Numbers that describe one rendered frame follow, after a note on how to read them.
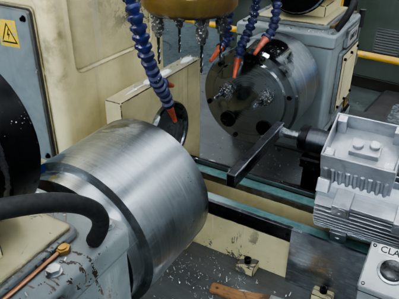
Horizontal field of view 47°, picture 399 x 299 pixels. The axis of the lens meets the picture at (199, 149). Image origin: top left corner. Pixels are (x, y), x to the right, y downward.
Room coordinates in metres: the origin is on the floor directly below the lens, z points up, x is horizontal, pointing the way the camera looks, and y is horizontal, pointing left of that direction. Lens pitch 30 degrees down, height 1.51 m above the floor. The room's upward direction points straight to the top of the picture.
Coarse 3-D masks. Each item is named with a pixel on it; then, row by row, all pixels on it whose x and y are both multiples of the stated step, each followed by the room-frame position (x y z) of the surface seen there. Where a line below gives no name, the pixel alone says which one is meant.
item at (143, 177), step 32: (128, 128) 0.65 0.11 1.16; (64, 160) 0.55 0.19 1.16; (96, 160) 0.55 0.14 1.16; (128, 160) 0.57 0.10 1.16; (160, 160) 0.59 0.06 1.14; (192, 160) 0.63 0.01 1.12; (64, 192) 0.51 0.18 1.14; (96, 192) 0.51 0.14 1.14; (128, 192) 0.51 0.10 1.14; (160, 192) 0.54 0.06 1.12; (192, 192) 0.59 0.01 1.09; (128, 224) 0.49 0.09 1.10; (160, 224) 0.51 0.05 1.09; (192, 224) 0.57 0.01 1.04; (128, 256) 0.46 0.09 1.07; (160, 256) 0.49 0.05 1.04
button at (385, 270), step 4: (388, 260) 0.45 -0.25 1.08; (392, 260) 0.45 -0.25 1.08; (396, 260) 0.45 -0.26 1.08; (384, 264) 0.45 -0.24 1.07; (388, 264) 0.45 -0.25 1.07; (392, 264) 0.45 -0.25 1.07; (396, 264) 0.45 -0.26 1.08; (380, 268) 0.45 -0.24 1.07; (384, 268) 0.44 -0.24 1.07; (388, 268) 0.44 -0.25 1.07; (392, 268) 0.44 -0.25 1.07; (396, 268) 0.44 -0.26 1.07; (380, 272) 0.44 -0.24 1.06; (384, 272) 0.44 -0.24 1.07; (388, 272) 0.44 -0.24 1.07; (392, 272) 0.44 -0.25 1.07; (396, 272) 0.44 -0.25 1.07; (384, 276) 0.43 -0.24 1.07; (388, 276) 0.43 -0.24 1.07; (392, 276) 0.43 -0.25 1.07; (396, 276) 0.43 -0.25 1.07; (388, 280) 0.43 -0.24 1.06; (392, 280) 0.43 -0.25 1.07; (396, 280) 0.43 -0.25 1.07
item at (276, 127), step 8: (272, 128) 0.91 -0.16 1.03; (280, 128) 0.92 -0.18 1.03; (264, 136) 0.87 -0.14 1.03; (272, 136) 0.88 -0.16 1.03; (280, 136) 0.92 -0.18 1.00; (256, 144) 0.84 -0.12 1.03; (264, 144) 0.84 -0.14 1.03; (272, 144) 0.88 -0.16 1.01; (248, 152) 0.80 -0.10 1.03; (256, 152) 0.81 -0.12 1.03; (264, 152) 0.84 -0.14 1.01; (240, 160) 0.77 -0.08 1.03; (248, 160) 0.77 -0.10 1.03; (256, 160) 0.81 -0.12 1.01; (232, 168) 0.74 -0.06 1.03; (240, 168) 0.74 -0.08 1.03; (248, 168) 0.77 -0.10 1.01; (232, 176) 0.72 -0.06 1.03; (240, 176) 0.74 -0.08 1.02; (232, 184) 0.72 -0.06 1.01
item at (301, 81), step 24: (264, 48) 1.06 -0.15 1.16; (288, 48) 1.10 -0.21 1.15; (216, 72) 1.09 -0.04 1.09; (240, 72) 1.06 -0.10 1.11; (264, 72) 1.03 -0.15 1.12; (288, 72) 1.01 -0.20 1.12; (312, 72) 1.10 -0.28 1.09; (216, 96) 1.01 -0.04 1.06; (240, 96) 1.05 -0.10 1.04; (264, 96) 0.99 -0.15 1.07; (288, 96) 0.99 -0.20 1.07; (312, 96) 1.09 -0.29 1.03; (216, 120) 1.09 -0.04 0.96; (240, 120) 1.05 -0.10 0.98; (264, 120) 1.02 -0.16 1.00; (288, 120) 0.99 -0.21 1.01
